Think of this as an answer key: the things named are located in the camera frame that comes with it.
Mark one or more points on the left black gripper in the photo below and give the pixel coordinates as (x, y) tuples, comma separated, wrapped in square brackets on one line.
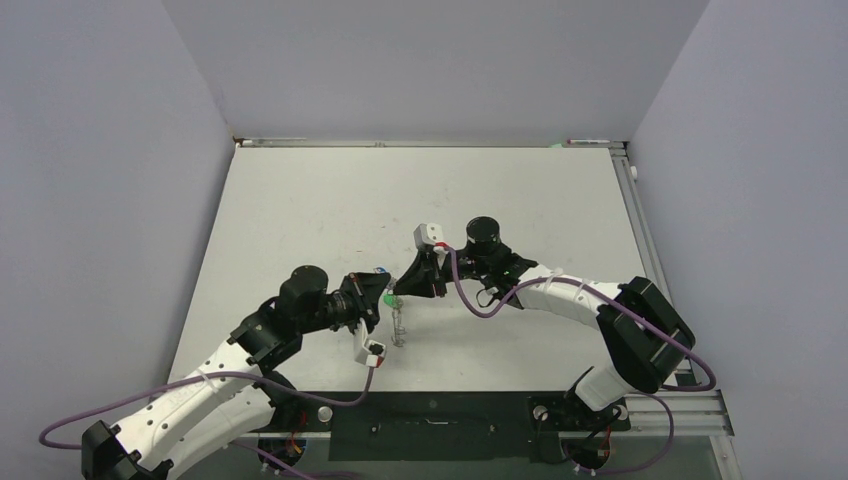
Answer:
[(364, 290)]

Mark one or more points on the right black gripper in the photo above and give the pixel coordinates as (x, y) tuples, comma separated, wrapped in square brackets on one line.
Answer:
[(424, 275)]

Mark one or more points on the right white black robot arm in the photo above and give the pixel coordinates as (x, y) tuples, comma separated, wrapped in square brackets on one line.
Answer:
[(645, 337)]

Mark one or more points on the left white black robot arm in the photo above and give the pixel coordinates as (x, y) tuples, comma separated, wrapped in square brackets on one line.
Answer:
[(237, 389)]

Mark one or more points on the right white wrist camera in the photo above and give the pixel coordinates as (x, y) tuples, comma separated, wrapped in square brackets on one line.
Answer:
[(429, 237)]

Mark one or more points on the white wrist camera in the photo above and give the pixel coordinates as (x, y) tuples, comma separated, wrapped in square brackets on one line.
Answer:
[(366, 351), (429, 237)]

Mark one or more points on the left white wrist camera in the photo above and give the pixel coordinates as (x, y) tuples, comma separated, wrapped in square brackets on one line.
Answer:
[(366, 351)]

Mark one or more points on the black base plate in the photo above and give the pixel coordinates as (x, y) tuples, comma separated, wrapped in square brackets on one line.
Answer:
[(443, 426)]

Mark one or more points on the aluminium frame rail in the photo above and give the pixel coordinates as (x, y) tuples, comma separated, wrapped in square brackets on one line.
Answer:
[(670, 412)]

